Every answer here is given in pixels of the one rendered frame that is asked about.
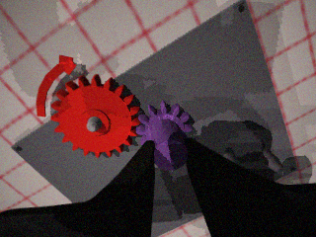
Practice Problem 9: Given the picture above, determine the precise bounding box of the red curved arrow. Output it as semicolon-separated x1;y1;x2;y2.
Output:
37;54;77;117

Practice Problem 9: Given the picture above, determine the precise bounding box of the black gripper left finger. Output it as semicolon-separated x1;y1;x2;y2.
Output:
0;140;155;237

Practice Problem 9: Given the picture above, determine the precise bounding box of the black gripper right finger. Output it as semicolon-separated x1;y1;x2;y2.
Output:
184;138;316;237

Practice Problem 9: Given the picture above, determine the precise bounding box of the purple gear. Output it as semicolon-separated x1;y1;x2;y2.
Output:
136;100;193;171

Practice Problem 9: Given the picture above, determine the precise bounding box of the grey flat board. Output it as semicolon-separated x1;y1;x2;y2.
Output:
11;0;298;237

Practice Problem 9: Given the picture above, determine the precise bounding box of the red gear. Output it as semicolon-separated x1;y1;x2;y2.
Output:
51;74;141;158

